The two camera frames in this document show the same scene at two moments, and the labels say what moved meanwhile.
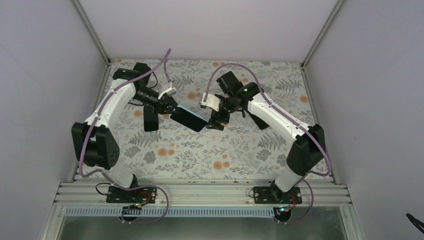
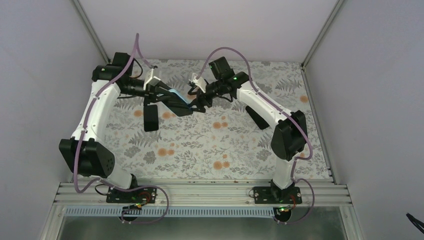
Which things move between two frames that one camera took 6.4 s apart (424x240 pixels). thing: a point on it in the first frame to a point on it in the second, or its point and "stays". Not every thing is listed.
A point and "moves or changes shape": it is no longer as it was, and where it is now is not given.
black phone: x=189 y=118 moves or changes shape
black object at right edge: x=413 y=220 stays
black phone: x=260 y=123 stays
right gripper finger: x=215 y=124 to x=200 y=108
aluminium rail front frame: x=94 y=194 stays
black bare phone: x=150 y=119 stays
